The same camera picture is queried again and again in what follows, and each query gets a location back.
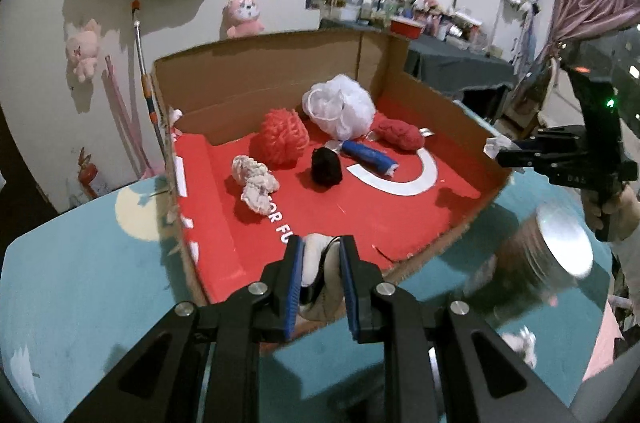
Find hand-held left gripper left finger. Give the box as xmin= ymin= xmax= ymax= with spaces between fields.
xmin=80 ymin=235 xmax=306 ymax=423

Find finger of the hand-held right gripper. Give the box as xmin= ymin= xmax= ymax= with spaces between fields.
xmin=496 ymin=150 xmax=556 ymax=178
xmin=507 ymin=128 xmax=568 ymax=154

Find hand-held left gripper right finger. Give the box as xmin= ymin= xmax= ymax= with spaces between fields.
xmin=339 ymin=235 xmax=583 ymax=423

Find beige powder puff black strap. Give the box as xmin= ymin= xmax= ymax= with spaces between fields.
xmin=300 ymin=234 xmax=346 ymax=321

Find cardboard box with red lining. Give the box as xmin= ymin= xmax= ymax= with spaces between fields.
xmin=151 ymin=28 xmax=513 ymax=339

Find cream knitted scrunchie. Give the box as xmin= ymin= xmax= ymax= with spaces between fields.
xmin=231 ymin=154 xmax=281 ymax=216

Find red fluffy scrunchie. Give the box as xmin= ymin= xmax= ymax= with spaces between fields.
xmin=372 ymin=118 xmax=426 ymax=152

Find black yarn pompom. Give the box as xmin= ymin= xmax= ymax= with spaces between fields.
xmin=311 ymin=148 xmax=344 ymax=188

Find blue thread spool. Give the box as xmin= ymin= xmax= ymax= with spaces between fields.
xmin=341 ymin=140 xmax=399 ymax=177

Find person's right hand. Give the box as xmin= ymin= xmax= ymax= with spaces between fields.
xmin=581 ymin=183 xmax=640 ymax=244

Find glass jar with grey lid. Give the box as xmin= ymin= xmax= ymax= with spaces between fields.
xmin=465 ymin=198 xmax=596 ymax=324

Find red yarn ball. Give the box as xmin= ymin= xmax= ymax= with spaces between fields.
xmin=257 ymin=108 xmax=310 ymax=166

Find white and black fluffy scrunchie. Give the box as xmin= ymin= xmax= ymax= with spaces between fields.
xmin=502 ymin=325 xmax=538 ymax=369

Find white mesh bath pouf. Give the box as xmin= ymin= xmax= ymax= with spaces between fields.
xmin=301 ymin=74 xmax=377 ymax=141

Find cluttered dark side table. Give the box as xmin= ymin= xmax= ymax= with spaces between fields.
xmin=320 ymin=0 xmax=501 ymax=54

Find printed blue blanket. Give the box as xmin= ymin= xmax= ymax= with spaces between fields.
xmin=0 ymin=175 xmax=621 ymax=423

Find pink sticks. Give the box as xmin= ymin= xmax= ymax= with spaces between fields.
xmin=102 ymin=55 xmax=151 ymax=176

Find pink cat plush toy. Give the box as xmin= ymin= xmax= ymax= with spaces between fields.
xmin=222 ymin=0 xmax=266 ymax=40

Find dark wooden door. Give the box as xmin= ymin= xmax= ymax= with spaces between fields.
xmin=0 ymin=103 xmax=58 ymax=264

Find pale pink plush toy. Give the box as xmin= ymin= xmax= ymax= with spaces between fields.
xmin=65 ymin=19 xmax=101 ymax=84

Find mop handle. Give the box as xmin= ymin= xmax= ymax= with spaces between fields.
xmin=131 ymin=0 xmax=168 ymax=164

